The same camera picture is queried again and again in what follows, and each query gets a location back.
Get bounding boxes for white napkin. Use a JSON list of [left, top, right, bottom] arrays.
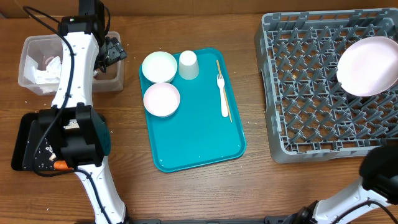
[[24, 56, 62, 95]]

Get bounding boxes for white plastic fork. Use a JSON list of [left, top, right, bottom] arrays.
[[217, 73, 228, 117]]

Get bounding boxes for rice and peanut scraps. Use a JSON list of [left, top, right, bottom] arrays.
[[24, 139, 57, 168]]

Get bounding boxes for orange carrot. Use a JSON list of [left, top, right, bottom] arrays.
[[53, 161, 72, 171]]

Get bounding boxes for white round plate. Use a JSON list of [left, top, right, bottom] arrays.
[[336, 36, 397, 96]]

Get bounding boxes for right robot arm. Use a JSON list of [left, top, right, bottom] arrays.
[[290, 146, 397, 224]]

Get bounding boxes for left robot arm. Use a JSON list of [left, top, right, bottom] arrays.
[[39, 1, 129, 223]]

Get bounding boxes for grey dishwasher rack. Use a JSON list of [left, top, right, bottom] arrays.
[[254, 8, 397, 164]]

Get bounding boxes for clear plastic bin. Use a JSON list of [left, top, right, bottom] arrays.
[[18, 34, 124, 95]]

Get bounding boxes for white paper cup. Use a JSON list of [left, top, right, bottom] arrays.
[[178, 50, 199, 80]]

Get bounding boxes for teal plastic serving tray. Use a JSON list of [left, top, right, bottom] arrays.
[[145, 48, 247, 172]]

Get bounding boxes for black plastic tray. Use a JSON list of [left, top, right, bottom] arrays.
[[11, 110, 111, 172]]

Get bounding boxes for wooden chopstick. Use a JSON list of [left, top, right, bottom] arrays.
[[216, 60, 233, 123]]

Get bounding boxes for cardboard wall panel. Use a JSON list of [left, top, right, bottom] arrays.
[[1, 0, 397, 18]]

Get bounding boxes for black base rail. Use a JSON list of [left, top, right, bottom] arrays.
[[130, 215, 292, 224]]

